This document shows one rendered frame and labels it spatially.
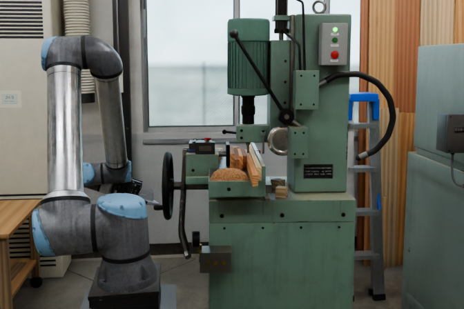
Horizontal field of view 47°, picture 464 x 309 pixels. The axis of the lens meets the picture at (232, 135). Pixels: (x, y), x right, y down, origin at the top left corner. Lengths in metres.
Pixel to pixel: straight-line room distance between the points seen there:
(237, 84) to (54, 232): 0.93
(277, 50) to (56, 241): 1.11
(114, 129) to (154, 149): 1.55
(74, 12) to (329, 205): 2.03
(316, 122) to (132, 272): 0.95
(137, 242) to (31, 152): 1.83
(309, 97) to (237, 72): 0.31
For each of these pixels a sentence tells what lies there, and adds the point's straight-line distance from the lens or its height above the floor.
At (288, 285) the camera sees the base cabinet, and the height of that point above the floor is 0.45.
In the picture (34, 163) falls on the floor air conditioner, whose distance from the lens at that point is 3.43.
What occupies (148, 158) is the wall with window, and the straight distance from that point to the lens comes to 3.63.
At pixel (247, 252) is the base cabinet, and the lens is 2.15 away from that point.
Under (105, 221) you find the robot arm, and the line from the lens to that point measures 1.67.
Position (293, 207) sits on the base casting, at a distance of 2.11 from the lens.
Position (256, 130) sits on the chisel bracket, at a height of 1.05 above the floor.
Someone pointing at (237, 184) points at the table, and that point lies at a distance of 1.97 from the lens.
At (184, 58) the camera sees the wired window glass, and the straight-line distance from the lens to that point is 3.64.
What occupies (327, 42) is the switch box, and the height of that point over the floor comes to 1.41.
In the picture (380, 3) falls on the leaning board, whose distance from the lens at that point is 3.71.
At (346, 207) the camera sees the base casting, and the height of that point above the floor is 0.77.
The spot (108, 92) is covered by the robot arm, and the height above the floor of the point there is 1.22.
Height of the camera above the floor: 1.33
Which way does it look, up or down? 8 degrees down
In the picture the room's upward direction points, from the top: straight up
